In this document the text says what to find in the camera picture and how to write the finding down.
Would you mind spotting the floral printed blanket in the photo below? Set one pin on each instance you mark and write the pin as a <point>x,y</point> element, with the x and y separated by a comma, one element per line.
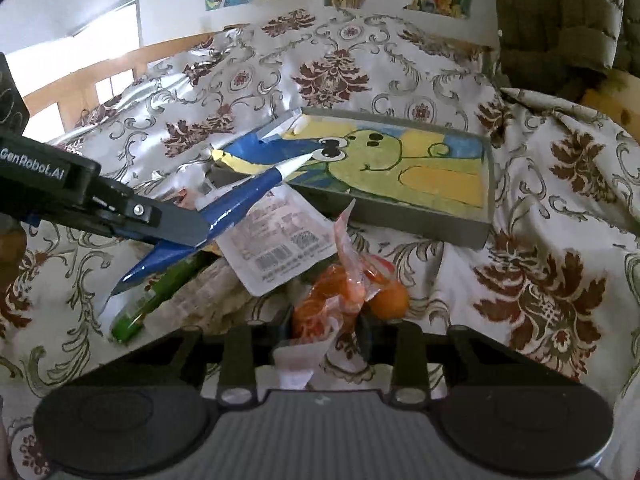
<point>425,60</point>

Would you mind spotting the white snack packet with barcode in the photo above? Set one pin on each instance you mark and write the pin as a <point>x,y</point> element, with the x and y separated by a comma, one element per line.
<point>280,240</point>

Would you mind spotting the grey tray with cartoon print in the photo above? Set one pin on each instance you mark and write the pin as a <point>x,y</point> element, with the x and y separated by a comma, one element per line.
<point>400,180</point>

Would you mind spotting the window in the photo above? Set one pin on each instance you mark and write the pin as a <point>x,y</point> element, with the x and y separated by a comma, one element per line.
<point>75,50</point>

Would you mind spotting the olive quilted jacket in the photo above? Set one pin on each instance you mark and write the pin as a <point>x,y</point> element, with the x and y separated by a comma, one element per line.
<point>560,20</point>

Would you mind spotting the blue and white snack packet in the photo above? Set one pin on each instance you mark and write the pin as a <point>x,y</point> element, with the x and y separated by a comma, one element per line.
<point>240,195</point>

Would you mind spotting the yellow wooden furniture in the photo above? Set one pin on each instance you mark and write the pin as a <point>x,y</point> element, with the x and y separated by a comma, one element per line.
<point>612,100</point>

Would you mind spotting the clear rice cake packet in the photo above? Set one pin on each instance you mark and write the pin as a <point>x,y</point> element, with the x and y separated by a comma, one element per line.
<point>215,295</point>

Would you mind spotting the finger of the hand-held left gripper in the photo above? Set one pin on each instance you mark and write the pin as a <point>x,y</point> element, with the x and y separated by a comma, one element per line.
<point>175,225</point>

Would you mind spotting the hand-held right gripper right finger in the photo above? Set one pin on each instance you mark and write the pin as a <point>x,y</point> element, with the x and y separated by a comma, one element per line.
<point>409,360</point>

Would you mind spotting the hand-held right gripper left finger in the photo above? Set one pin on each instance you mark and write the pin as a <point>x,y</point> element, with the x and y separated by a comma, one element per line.
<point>239,360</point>

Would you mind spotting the wooden bed frame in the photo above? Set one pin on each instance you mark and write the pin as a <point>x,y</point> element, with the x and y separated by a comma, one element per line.
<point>75,95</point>

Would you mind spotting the orange snack packet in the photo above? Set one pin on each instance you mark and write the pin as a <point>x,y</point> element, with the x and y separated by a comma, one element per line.
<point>320,310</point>

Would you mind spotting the green sausage packet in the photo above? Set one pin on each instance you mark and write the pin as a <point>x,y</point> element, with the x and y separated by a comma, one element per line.
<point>150,305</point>

